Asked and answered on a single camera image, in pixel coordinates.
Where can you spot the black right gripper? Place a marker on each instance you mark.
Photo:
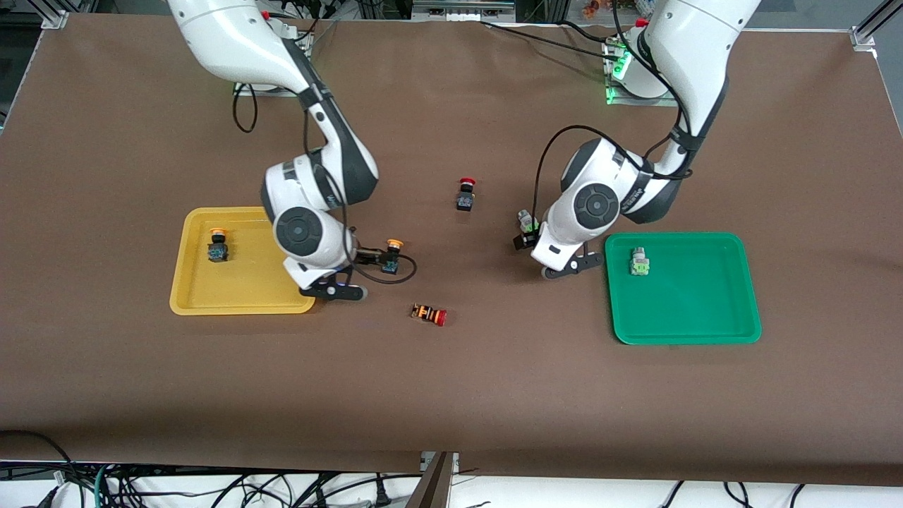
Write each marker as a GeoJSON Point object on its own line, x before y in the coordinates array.
{"type": "Point", "coordinates": [364, 257]}

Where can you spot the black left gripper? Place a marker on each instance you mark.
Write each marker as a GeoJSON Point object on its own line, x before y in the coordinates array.
{"type": "Point", "coordinates": [523, 240]}

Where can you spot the green push button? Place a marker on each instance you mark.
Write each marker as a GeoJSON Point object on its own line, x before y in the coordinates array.
{"type": "Point", "coordinates": [639, 262]}
{"type": "Point", "coordinates": [526, 219]}

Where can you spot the yellow push button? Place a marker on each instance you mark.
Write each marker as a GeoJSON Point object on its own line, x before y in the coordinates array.
{"type": "Point", "coordinates": [218, 245]}
{"type": "Point", "coordinates": [392, 257]}

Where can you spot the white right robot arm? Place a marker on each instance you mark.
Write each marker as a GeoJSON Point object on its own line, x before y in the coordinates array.
{"type": "Point", "coordinates": [303, 176]}

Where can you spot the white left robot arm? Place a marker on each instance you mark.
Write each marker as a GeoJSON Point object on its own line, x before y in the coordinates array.
{"type": "Point", "coordinates": [635, 176]}

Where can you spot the red button black body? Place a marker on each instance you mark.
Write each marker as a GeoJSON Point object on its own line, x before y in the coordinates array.
{"type": "Point", "coordinates": [465, 195]}

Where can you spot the red button orange body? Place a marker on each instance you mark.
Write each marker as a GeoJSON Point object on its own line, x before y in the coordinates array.
{"type": "Point", "coordinates": [429, 314]}

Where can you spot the yellow plastic tray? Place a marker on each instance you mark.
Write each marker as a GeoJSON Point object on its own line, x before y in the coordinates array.
{"type": "Point", "coordinates": [243, 282]}

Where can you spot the brown table cover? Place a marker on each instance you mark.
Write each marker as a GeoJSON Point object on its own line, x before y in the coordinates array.
{"type": "Point", "coordinates": [451, 388]}

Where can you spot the green plastic tray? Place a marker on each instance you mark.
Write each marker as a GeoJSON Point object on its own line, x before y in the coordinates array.
{"type": "Point", "coordinates": [681, 296]}

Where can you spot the grey metal rail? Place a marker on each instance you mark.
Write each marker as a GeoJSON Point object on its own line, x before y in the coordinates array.
{"type": "Point", "coordinates": [462, 10]}

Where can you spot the brown table leg post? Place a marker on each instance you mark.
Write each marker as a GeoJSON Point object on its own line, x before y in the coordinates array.
{"type": "Point", "coordinates": [435, 483]}

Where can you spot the aluminium frame profile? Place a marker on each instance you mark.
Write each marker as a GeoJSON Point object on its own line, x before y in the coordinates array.
{"type": "Point", "coordinates": [55, 14]}
{"type": "Point", "coordinates": [871, 28]}

